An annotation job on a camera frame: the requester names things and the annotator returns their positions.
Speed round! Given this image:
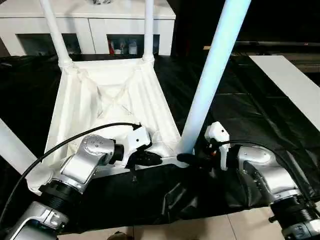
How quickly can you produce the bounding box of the white plastic table leg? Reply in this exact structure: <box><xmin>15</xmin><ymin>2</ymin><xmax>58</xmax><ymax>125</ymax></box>
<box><xmin>38</xmin><ymin>0</ymin><xmax>74</xmax><ymax>71</ymax></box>
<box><xmin>0</xmin><ymin>118</ymin><xmax>39</xmax><ymax>176</ymax></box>
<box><xmin>141</xmin><ymin>0</ymin><xmax>156</xmax><ymax>65</ymax></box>
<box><xmin>177</xmin><ymin>0</ymin><xmax>253</xmax><ymax>156</ymax></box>

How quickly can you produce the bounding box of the white plastic table top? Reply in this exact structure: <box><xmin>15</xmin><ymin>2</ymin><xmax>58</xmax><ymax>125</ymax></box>
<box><xmin>26</xmin><ymin>58</ymin><xmax>196</xmax><ymax>196</ymax></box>

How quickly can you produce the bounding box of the black work mat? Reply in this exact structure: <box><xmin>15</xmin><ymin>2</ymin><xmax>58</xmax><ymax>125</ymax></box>
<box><xmin>0</xmin><ymin>53</ymin><xmax>320</xmax><ymax>232</ymax></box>

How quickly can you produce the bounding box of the dark long shelf board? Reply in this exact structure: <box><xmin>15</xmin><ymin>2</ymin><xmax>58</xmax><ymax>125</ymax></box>
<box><xmin>234</xmin><ymin>41</ymin><xmax>320</xmax><ymax>49</ymax></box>

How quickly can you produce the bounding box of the black left wrist camera cable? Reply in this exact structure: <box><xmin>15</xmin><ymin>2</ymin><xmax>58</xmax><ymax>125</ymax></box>
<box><xmin>0</xmin><ymin>121</ymin><xmax>143</xmax><ymax>221</ymax></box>

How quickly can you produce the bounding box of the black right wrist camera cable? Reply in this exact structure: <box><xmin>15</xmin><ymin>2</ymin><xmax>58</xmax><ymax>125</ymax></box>
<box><xmin>209</xmin><ymin>138</ymin><xmax>316</xmax><ymax>199</ymax></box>

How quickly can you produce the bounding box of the white glass-door cabinet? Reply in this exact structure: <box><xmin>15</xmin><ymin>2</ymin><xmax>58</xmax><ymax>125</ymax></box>
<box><xmin>0</xmin><ymin>0</ymin><xmax>176</xmax><ymax>58</ymax></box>

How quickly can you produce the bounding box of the white flat panel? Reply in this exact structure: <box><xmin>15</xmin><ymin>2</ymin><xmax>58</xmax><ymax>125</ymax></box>
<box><xmin>249</xmin><ymin>54</ymin><xmax>320</xmax><ymax>119</ymax></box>

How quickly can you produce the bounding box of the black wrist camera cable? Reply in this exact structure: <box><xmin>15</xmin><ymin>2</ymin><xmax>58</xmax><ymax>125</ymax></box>
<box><xmin>209</xmin><ymin>138</ymin><xmax>316</xmax><ymax>199</ymax></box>
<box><xmin>0</xmin><ymin>121</ymin><xmax>143</xmax><ymax>221</ymax></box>

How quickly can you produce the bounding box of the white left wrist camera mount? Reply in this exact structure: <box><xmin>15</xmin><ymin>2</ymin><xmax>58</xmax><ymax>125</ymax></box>
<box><xmin>123</xmin><ymin>126</ymin><xmax>153</xmax><ymax>170</ymax></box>

